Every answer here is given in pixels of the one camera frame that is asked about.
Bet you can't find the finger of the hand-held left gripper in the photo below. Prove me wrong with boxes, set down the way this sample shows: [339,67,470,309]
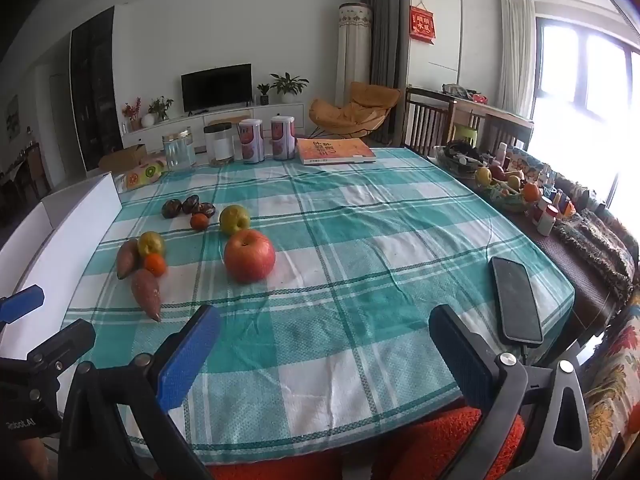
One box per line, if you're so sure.
[0,284,46,333]
[27,319,97,378]

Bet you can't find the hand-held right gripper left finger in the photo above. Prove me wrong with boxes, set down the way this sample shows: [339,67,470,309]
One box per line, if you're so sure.
[59,304,223,480]

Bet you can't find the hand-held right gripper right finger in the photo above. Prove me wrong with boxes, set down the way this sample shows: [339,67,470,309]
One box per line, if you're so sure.
[429,304,596,480]

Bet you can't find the white cardboard box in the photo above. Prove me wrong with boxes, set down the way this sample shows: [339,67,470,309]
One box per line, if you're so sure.
[0,171,124,361]

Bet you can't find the large red apple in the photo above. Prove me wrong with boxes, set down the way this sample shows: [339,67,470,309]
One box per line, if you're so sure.
[223,228,277,284]

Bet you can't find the sweet potato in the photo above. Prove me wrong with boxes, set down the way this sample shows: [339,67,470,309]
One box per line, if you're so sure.
[116,238,141,280]
[131,268,163,323]

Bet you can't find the black smartphone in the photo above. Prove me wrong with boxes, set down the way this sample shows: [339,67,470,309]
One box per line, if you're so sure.
[490,256,544,346]

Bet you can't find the small green apple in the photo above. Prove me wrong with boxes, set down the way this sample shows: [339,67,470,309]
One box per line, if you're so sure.
[137,231,166,259]

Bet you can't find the dining table with chairs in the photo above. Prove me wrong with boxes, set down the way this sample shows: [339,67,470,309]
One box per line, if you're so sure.
[0,142,51,223]

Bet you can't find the large green apple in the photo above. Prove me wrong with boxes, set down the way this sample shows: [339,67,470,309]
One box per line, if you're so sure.
[219,204,251,236]

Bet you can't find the teal checked tablecloth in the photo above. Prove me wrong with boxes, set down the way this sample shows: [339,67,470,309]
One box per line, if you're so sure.
[62,147,576,466]

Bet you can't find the floral fabric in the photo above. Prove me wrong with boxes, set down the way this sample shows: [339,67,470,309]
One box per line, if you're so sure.
[585,305,640,466]

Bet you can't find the row of small bottles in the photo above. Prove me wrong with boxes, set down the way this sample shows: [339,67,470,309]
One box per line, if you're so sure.
[530,160,608,237]

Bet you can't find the patterned fruit bowl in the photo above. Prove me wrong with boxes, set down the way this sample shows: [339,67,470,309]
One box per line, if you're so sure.
[487,180,537,212]

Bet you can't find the fringed patterned blanket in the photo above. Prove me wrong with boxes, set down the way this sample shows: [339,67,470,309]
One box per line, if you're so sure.
[552,207,640,303]

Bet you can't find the brown cardboard box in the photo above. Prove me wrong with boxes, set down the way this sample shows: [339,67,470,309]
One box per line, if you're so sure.
[98,144,148,173]

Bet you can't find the fruit print tissue box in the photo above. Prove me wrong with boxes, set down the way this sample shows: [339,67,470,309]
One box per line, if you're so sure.
[121,158,168,192]

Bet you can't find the black basket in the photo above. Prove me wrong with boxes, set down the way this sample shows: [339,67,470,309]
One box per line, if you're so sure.
[435,141,493,177]

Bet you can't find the clear glass jar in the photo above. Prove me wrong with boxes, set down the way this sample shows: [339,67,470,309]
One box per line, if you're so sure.
[161,127,197,171]

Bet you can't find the glass jar with black lid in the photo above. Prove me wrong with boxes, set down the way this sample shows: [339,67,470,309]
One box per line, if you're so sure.
[203,122,236,167]

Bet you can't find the green plastic stool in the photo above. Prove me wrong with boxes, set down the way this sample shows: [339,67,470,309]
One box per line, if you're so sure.
[452,125,481,147]

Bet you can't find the red flowers in vase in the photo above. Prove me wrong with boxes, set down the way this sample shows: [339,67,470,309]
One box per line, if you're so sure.
[122,97,143,132]

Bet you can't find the black glass cabinet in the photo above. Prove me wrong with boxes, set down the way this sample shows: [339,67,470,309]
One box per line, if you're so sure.
[70,6,123,173]

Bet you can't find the wooden slatted chair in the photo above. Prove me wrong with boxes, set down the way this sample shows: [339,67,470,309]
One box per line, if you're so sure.
[404,87,458,150]

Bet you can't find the green plant in pot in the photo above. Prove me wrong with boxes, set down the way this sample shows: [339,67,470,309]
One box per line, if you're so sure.
[148,96,174,123]

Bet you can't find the flat orange box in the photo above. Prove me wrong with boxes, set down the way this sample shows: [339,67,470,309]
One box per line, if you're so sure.
[296,138,377,166]

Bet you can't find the white television cabinet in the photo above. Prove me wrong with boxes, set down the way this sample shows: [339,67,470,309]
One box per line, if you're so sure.
[121,102,306,153]

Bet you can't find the black television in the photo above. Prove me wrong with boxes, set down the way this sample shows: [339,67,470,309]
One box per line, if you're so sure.
[181,63,253,112]

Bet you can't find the orange lounge chair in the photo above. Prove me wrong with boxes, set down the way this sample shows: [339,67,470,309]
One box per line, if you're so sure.
[308,81,402,141]

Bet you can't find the large leafy potted plant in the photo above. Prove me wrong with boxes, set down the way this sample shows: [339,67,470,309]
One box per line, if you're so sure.
[270,72,309,105]

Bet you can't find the large window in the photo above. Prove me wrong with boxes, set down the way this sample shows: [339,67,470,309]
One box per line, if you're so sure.
[530,17,640,211]

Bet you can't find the white curtain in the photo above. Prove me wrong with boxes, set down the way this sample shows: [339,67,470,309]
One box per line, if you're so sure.
[500,0,538,121]

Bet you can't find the covered standing air conditioner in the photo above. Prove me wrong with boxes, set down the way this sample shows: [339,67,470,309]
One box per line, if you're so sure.
[336,2,375,108]

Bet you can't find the grey curtain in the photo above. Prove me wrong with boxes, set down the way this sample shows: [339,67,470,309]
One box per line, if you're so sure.
[360,0,412,146]

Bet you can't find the framed wall picture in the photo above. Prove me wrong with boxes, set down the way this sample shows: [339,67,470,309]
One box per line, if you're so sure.
[6,95,20,141]

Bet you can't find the red wall hanging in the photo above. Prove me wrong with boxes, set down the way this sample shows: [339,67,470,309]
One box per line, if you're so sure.
[409,5,437,41]

